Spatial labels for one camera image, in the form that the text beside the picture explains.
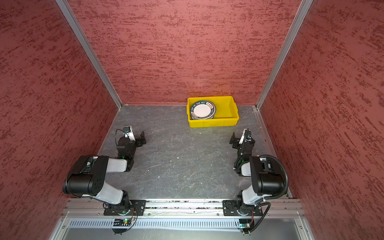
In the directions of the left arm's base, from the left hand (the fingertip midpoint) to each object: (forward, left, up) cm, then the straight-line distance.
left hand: (136, 135), depth 93 cm
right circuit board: (-45, -63, -9) cm, 78 cm away
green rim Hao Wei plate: (+24, -43, -2) cm, 49 cm away
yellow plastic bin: (+24, -62, -7) cm, 67 cm away
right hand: (0, -67, +1) cm, 67 cm away
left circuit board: (-45, -3, -9) cm, 46 cm away
